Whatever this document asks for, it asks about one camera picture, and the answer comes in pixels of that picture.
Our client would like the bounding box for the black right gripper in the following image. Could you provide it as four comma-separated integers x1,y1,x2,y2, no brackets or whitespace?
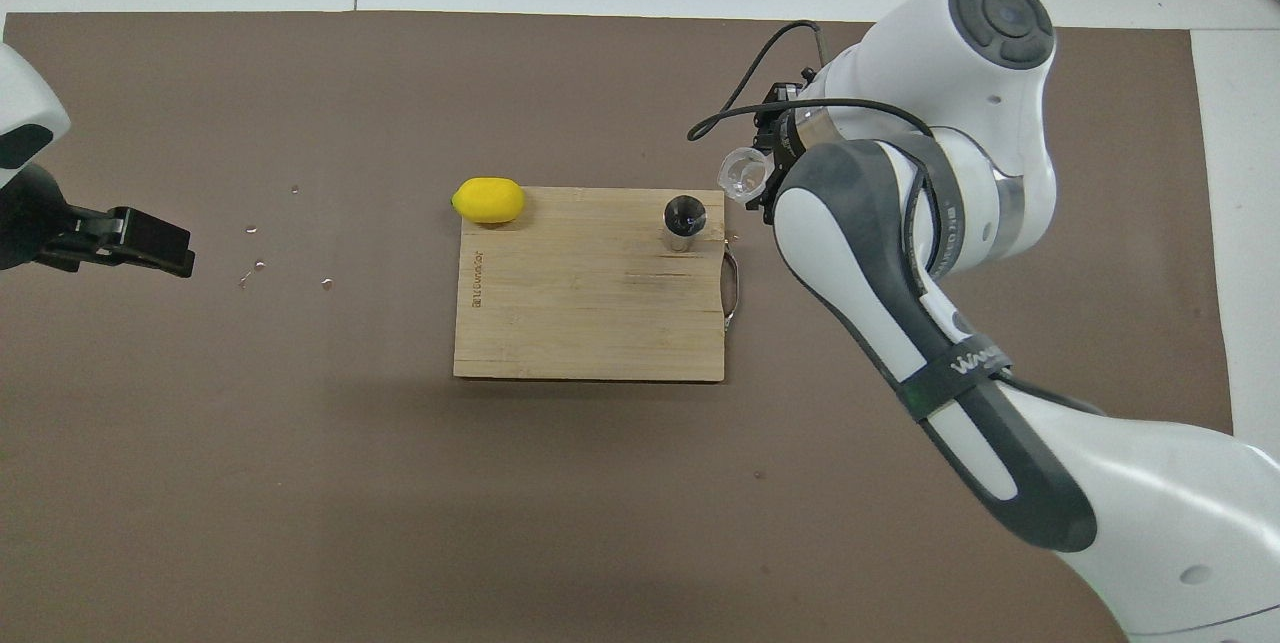
748,81,807,226

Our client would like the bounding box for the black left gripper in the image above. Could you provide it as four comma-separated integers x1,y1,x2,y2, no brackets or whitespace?
0,163,197,279

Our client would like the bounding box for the small clear glass cup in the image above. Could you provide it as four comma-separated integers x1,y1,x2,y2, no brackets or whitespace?
717,146,773,203

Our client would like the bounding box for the steel cocktail jigger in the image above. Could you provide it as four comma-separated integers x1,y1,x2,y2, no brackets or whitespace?
661,193,709,255

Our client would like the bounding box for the bamboo cutting board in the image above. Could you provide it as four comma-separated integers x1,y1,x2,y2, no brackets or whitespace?
453,187,743,384

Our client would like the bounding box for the yellow lemon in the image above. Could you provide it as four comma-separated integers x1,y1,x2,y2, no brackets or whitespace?
451,177,526,226

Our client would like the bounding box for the brown table mat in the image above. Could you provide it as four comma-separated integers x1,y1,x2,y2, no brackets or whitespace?
0,11,1259,643

